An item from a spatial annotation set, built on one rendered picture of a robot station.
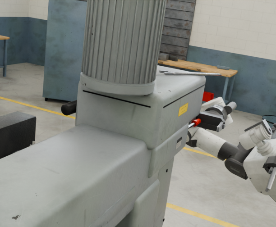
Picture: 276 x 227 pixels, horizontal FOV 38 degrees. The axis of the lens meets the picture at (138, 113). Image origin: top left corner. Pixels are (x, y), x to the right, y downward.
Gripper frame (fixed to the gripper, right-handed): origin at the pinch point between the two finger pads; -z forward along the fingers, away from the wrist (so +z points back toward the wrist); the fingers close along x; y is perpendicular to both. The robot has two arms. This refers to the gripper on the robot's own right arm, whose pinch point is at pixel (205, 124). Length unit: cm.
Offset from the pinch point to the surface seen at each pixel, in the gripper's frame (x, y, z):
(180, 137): -3.1, 0.1, -21.2
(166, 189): -5.1, 20.6, -20.0
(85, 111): -24, -10, -49
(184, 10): -246, -22, 718
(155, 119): -2.9, -12.6, -48.2
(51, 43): -399, 59, 458
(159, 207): -5.1, 25.6, -25.1
